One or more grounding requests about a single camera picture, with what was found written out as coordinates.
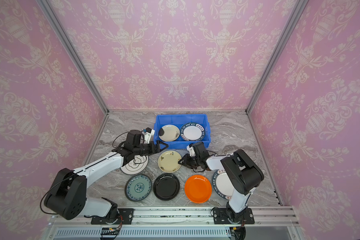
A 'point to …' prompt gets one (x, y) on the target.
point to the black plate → (166, 186)
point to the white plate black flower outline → (136, 166)
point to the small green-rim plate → (192, 131)
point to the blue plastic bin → (179, 119)
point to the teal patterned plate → (137, 188)
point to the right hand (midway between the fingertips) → (180, 162)
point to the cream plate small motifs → (168, 161)
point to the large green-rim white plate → (222, 185)
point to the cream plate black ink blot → (169, 133)
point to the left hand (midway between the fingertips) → (164, 148)
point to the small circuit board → (109, 231)
